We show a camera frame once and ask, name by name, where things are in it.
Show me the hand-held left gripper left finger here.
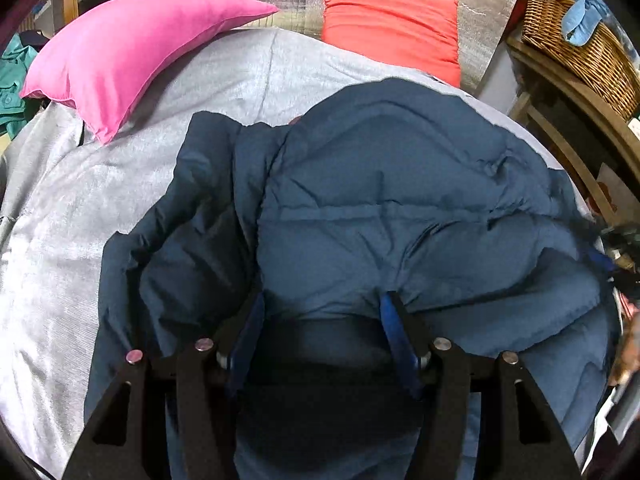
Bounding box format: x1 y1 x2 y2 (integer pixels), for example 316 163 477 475
62 290 266 480

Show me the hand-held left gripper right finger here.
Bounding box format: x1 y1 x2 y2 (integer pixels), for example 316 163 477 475
380 291 583 480

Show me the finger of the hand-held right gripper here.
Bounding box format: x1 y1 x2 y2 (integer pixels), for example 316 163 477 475
587 247 618 277

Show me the navy puffer jacket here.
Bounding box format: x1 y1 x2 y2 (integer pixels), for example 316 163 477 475
84 76 623 480

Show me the spotted colourful paper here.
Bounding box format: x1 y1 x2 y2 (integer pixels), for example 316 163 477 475
596 162 633 221

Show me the wooden shelf rack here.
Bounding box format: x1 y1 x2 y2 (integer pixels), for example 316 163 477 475
505 35 640 231

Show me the wicker basket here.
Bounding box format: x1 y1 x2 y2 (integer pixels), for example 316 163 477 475
521 0 640 121

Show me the grey blanket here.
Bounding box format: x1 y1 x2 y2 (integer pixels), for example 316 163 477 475
0 27 596 480

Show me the blue cloth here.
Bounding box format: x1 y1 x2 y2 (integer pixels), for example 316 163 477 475
561 0 613 46

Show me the silver foil insulation mat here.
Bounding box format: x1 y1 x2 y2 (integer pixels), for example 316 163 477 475
210 0 530 96

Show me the coral red pillow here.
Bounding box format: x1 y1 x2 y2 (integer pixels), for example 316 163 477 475
321 0 462 87

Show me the pink pillow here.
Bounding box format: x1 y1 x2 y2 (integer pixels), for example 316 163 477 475
20 0 280 147

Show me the teal clothing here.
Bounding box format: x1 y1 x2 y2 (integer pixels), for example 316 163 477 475
0 30 56 138

